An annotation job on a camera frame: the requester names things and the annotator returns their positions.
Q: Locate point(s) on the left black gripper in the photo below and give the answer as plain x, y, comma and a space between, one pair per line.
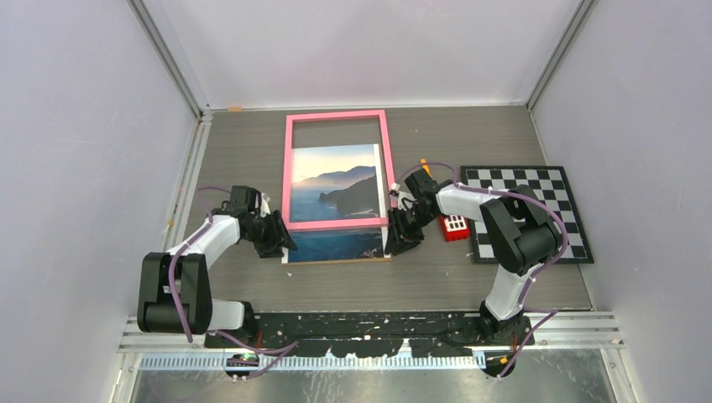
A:
279, 238

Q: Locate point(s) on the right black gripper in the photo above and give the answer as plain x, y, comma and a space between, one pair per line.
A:
399, 241

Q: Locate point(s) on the pink picture frame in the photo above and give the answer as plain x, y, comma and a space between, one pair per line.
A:
286, 167

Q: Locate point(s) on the landscape photo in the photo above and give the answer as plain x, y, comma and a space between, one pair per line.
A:
335, 204

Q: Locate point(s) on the orange handled screwdriver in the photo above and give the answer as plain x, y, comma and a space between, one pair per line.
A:
425, 166

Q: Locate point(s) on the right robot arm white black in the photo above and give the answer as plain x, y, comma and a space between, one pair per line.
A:
526, 236

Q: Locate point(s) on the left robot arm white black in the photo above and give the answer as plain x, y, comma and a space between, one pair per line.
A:
175, 295

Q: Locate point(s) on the red white toy block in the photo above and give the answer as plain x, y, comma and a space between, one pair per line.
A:
454, 228

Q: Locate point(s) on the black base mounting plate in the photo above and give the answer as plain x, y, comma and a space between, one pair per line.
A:
377, 334

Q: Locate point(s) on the black white checkerboard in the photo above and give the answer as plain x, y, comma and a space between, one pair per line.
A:
551, 187

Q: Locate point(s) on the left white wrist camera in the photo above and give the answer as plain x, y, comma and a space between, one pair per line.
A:
263, 205

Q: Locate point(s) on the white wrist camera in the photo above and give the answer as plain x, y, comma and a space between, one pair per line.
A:
397, 196
263, 205

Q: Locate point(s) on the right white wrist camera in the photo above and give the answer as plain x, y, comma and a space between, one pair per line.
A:
397, 196

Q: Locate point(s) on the aluminium rail frame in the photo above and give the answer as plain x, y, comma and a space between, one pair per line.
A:
169, 351

